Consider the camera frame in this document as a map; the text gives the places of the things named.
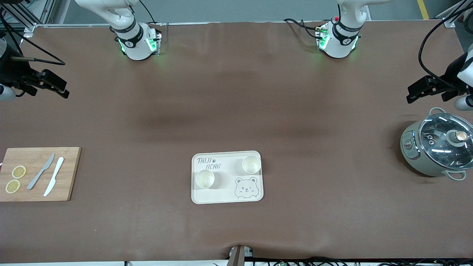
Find green electric cooking pot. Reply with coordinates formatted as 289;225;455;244
400;107;473;181

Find glass pot lid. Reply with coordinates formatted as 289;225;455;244
419;113;473;165

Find beige tray with bear print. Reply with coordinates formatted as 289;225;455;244
191;150;264;204

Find wooden cutting board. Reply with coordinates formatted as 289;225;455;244
0;147;81;202

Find white plastic knife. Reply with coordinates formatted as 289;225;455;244
43;157;65;197

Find black arm base cable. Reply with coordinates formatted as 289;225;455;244
283;18;323;39

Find aluminium frame profile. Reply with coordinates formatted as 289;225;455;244
436;0;473;28
0;0;71;38

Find white IKEA cup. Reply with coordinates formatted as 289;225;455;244
242;156;262;175
195;169;215;189

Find grey plastic knife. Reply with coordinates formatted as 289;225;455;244
27;153;55;190

